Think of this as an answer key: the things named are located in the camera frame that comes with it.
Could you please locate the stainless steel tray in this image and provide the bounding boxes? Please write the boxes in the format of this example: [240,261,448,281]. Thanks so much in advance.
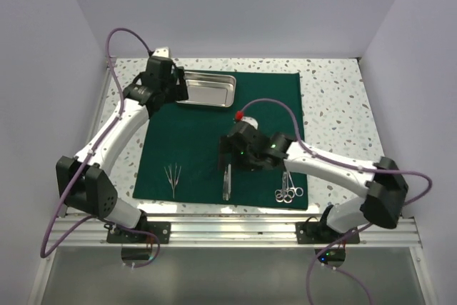
[179,71,236,108]

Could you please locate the green surgical cloth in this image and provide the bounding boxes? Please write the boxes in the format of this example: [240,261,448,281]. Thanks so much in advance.
[133,72,308,210]

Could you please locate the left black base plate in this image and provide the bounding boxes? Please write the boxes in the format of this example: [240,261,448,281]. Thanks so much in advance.
[104,221,171,244]

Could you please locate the steel scalpel handle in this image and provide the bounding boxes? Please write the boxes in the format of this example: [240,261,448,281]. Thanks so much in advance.
[224,164,231,201]
[222,169,229,201]

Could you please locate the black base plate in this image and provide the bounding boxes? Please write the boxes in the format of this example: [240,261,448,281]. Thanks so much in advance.
[295,216,344,244]
[104,221,171,244]

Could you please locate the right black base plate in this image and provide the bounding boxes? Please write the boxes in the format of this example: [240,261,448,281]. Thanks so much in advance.
[295,216,344,244]

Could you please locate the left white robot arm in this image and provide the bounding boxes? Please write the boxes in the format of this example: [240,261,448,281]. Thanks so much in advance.
[56,55,189,243]

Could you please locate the aluminium rail frame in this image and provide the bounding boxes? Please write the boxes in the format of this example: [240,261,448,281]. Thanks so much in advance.
[41,58,431,304]

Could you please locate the small steel hemostat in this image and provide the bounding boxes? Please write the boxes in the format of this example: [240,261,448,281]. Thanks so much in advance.
[274,172,288,202]

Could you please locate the steel surgical scissors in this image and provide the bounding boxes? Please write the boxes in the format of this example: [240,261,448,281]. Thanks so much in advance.
[276,172,295,204]

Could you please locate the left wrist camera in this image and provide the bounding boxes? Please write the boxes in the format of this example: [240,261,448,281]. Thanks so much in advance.
[152,46,171,59]

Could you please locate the steel forceps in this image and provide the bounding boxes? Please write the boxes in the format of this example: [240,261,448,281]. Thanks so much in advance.
[172,164,181,199]
[164,165,176,199]

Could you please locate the long steel hemostat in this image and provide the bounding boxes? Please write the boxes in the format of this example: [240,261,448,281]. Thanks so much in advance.
[286,172,304,198]

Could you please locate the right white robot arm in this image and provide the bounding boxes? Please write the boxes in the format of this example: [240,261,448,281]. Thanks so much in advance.
[219,121,408,243]

